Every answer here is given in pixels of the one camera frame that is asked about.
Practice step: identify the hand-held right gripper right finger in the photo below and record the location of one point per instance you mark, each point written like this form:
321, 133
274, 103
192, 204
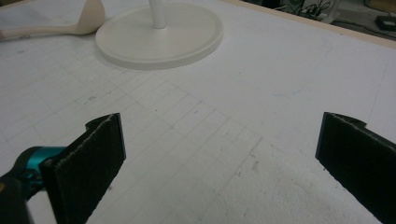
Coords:
358, 161

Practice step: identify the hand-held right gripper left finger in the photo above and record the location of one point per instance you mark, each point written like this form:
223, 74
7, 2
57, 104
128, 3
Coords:
84, 168

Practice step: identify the white hook rack stand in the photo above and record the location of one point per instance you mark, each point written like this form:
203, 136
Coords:
140, 46

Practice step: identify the wooden spoon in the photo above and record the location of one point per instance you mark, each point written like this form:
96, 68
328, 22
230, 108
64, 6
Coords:
90, 18

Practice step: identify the white grid mat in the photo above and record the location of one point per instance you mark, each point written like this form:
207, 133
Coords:
249, 93

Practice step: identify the flat black device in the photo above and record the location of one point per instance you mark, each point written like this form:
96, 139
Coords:
386, 22

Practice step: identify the white floor stand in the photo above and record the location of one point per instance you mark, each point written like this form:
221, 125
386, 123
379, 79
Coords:
331, 11

